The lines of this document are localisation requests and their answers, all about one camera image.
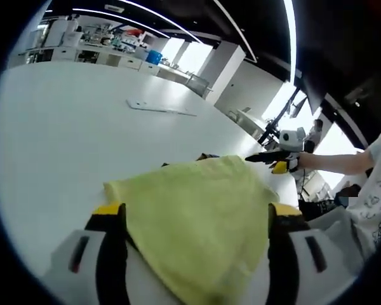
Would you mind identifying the blue bin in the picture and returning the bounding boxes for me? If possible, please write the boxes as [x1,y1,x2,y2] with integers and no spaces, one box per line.
[145,50,163,65]

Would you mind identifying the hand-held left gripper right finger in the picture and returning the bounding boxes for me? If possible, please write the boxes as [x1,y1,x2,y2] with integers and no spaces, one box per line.
[265,202,339,305]

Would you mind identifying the long ceiling light strip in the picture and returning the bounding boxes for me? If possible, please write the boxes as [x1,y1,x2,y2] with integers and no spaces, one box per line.
[44,8,173,38]
[116,0,202,44]

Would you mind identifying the white wide pillar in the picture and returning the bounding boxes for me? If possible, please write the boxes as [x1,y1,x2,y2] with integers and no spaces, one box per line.
[213,59,290,112]

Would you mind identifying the yellow black blue garment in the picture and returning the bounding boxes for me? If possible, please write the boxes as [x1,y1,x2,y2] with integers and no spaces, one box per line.
[102,152,281,305]

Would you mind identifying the white cabinet row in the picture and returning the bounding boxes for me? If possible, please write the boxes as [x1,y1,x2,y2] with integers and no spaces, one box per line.
[18,46,192,84]

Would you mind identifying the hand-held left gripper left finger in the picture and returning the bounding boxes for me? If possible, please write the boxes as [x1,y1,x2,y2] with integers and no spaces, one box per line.
[50,202,128,305]

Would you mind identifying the person's white printed shirt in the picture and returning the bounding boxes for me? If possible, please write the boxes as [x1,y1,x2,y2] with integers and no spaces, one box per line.
[345,118,381,265]

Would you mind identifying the wire mesh basket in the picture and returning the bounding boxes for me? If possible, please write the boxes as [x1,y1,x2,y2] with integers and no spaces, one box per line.
[186,73,211,96]

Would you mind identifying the black hanging panel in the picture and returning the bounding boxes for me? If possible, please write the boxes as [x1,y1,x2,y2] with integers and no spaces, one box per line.
[300,74,326,116]

